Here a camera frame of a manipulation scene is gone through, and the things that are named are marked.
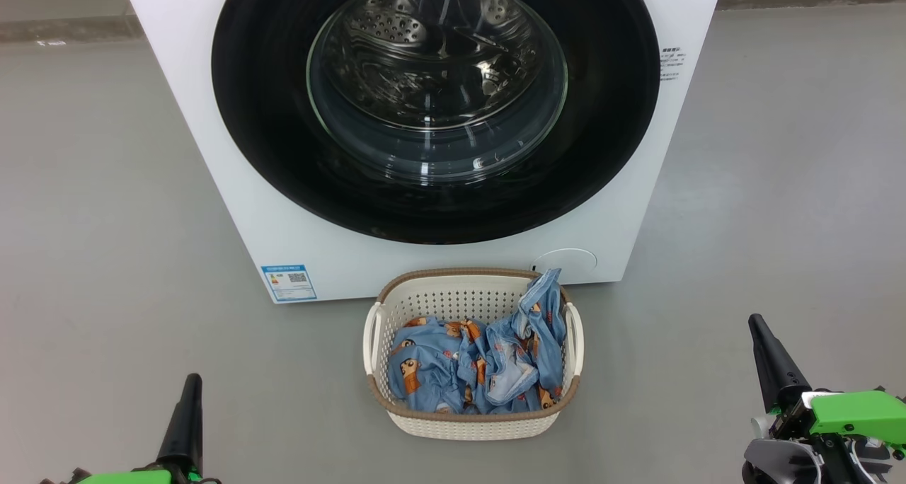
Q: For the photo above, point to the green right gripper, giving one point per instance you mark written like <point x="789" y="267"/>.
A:
<point x="856" y="410"/>

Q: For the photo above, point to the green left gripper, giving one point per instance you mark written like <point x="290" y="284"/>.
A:
<point x="127" y="477"/>

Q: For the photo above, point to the blue patterned garment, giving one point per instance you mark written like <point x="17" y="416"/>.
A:
<point x="425" y="371"/>
<point x="541" y="328"/>

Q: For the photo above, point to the black round glass washer door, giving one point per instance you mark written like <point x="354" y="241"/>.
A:
<point x="262" y="130"/>

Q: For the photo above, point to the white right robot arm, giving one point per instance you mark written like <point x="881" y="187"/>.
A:
<point x="778" y="463"/>

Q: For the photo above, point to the white front-load washing machine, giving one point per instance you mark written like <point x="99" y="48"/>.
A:
<point x="212" y="151"/>

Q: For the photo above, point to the washing machine drum opening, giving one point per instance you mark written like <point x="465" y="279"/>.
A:
<point x="396" y="38"/>

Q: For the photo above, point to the blue energy label sticker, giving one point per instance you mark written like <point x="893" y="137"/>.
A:
<point x="289" y="283"/>

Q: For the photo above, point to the round white drain filter cover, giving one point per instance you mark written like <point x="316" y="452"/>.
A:
<point x="573" y="263"/>

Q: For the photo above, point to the cream perforated laundry basket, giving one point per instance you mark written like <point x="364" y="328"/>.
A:
<point x="453" y="296"/>

